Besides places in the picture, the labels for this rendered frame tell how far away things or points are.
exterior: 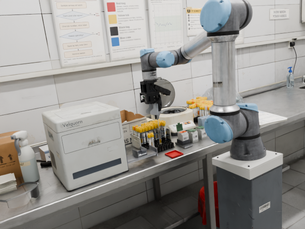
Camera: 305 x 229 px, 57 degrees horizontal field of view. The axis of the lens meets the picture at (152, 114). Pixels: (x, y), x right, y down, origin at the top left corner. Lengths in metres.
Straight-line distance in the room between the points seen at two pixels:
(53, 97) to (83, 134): 0.65
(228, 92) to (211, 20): 0.27
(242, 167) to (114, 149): 0.54
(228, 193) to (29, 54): 1.28
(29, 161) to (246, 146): 0.94
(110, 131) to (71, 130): 0.17
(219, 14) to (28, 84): 1.15
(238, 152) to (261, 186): 0.16
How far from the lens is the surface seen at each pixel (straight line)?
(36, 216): 1.21
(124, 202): 2.17
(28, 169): 1.40
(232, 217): 1.39
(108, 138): 1.23
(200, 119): 1.68
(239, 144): 1.25
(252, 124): 1.22
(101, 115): 1.20
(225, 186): 1.34
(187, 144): 1.53
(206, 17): 1.07
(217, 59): 1.08
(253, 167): 1.19
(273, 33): 2.99
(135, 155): 1.36
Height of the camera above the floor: 1.42
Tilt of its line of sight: 14 degrees down
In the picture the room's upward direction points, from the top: 6 degrees counter-clockwise
